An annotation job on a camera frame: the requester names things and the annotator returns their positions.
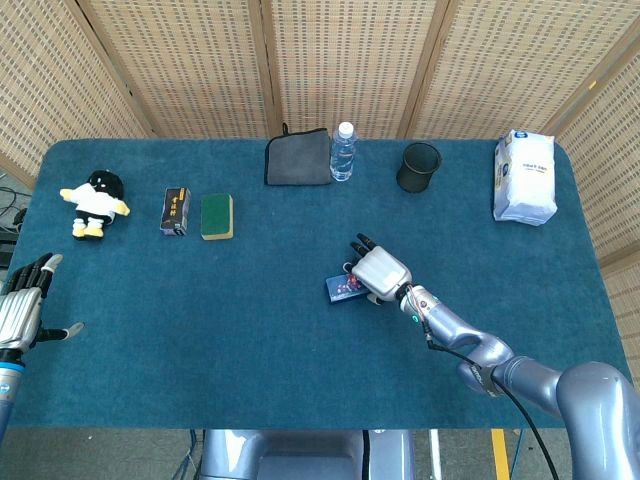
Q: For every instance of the white metal table leg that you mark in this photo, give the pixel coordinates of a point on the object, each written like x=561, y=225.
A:
x=435, y=455

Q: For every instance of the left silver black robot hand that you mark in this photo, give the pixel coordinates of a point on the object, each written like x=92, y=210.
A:
x=19, y=315

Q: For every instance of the folded grey cloth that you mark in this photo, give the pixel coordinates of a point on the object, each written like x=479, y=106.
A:
x=297, y=160

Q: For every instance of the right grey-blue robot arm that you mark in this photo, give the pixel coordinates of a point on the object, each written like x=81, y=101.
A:
x=450, y=325

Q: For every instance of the small dark printed box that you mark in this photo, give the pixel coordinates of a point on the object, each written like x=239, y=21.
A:
x=175, y=212

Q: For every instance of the white tissue pack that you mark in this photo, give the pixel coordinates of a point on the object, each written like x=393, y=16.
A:
x=525, y=185

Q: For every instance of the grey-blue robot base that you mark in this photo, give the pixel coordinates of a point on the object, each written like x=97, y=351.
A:
x=300, y=455

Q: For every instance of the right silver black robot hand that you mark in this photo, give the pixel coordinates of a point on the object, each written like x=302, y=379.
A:
x=380, y=272

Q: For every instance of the black mesh pen cup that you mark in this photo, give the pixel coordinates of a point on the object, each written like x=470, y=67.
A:
x=417, y=172

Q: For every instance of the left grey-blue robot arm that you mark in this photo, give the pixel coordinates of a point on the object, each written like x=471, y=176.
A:
x=9, y=385

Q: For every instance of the blue glasses case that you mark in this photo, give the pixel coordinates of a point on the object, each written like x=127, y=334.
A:
x=340, y=290

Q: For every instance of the clear plastic water bottle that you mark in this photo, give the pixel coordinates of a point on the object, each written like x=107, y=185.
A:
x=343, y=155

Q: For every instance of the black white penguin plush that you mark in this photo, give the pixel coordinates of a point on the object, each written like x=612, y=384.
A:
x=92, y=200

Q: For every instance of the green yellow sponge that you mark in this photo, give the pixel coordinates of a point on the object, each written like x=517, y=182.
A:
x=216, y=216

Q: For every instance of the woven bamboo folding screen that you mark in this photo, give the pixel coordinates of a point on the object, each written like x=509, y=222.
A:
x=350, y=60

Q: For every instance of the blue felt table mat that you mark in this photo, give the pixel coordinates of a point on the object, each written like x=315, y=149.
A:
x=200, y=325

